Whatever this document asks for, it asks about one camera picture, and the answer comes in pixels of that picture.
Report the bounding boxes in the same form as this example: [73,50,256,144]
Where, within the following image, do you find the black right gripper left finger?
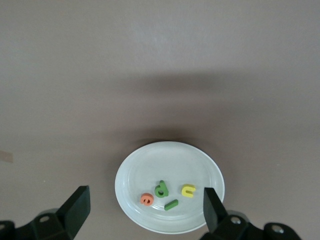
[0,185,91,240]

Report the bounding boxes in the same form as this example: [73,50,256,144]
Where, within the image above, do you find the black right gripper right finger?
[201,186,301,240]

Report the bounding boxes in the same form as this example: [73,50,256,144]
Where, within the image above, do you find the yellow foam letter u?
[180,184,196,199]

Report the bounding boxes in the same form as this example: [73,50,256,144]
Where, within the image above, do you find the green foam letter l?
[164,199,179,211]

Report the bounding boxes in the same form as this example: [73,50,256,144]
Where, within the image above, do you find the green foam letter p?
[154,180,170,199]

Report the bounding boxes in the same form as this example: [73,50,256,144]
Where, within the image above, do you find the orange foam letter e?
[140,192,155,207]

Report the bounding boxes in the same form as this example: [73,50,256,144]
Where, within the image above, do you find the beige round plate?
[114,141,226,235]

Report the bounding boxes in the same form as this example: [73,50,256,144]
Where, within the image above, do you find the brown tape patch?
[0,150,14,163]

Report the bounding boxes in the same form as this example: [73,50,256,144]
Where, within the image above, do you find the brown table cover sheet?
[0,0,320,240]

